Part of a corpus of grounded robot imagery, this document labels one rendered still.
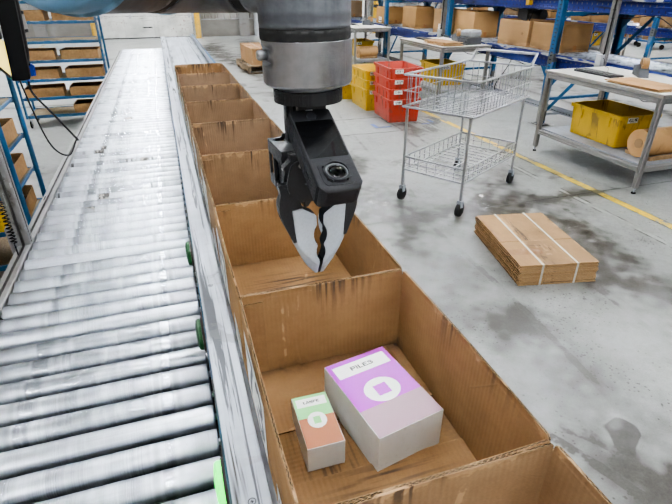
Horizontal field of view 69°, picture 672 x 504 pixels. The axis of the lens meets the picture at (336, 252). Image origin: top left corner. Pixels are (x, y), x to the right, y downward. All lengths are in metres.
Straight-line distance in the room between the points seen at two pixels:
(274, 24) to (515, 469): 0.52
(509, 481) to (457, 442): 0.19
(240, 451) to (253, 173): 0.96
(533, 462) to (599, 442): 1.56
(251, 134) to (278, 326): 1.18
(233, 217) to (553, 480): 0.83
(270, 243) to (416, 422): 0.64
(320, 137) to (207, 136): 1.43
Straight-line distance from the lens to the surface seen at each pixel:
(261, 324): 0.84
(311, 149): 0.48
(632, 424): 2.31
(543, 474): 0.66
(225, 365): 0.93
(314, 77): 0.49
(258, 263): 1.22
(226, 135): 1.91
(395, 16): 10.91
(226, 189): 1.56
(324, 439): 0.74
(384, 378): 0.79
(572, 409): 2.27
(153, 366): 1.20
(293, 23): 0.48
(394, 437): 0.72
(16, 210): 1.84
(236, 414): 0.84
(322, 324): 0.87
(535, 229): 3.36
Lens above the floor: 1.49
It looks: 29 degrees down
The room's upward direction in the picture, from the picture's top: straight up
